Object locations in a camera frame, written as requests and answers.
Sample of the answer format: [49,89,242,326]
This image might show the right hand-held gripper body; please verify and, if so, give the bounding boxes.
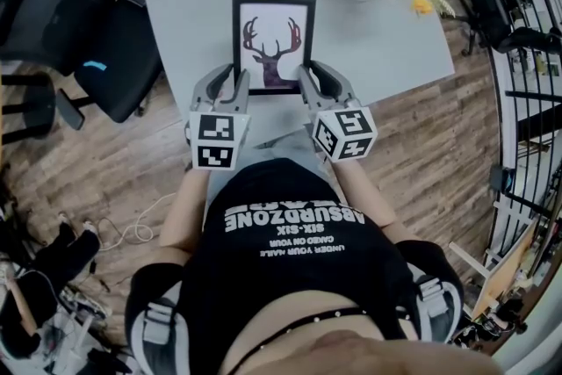
[312,97,379,164]

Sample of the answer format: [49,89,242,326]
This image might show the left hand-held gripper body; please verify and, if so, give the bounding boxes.
[184,99,252,170]

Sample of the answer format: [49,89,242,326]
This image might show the framed deer antler picture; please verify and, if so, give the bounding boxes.
[230,0,318,97]

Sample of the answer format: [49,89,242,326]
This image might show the person's right forearm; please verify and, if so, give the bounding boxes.
[328,157,408,243]

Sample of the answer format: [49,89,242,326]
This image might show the person's left forearm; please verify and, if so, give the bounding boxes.
[158,168,213,261]

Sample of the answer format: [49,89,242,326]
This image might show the light blue jeans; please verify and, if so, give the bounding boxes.
[236,125,335,190]

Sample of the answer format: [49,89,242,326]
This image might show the black mesh office chair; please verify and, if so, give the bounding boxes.
[0,0,167,125]

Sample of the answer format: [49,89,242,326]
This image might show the black printed t-shirt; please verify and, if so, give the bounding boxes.
[124,156,466,375]

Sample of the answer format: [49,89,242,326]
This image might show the black swivel office chair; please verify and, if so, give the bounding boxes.
[447,0,562,57]

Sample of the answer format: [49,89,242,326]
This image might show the black stool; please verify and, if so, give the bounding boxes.
[0,72,58,145]

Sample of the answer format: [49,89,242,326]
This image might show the black metal railing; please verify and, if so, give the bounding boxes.
[438,0,562,321]

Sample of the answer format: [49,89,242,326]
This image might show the black white sneakers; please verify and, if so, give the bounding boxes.
[58,286,113,322]

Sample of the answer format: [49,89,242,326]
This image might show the wooden easel board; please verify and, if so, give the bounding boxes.
[447,218,551,322]

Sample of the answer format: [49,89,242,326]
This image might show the white cable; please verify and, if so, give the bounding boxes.
[97,190,177,252]

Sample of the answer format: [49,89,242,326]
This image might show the grey blue wall device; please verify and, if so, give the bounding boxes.
[488,165,515,195]

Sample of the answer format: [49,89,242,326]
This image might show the grey harness shoulder strap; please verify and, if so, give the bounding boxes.
[127,296,190,375]
[406,261,465,343]

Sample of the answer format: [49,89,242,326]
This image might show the black studded neck strap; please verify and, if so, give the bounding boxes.
[218,305,368,371]

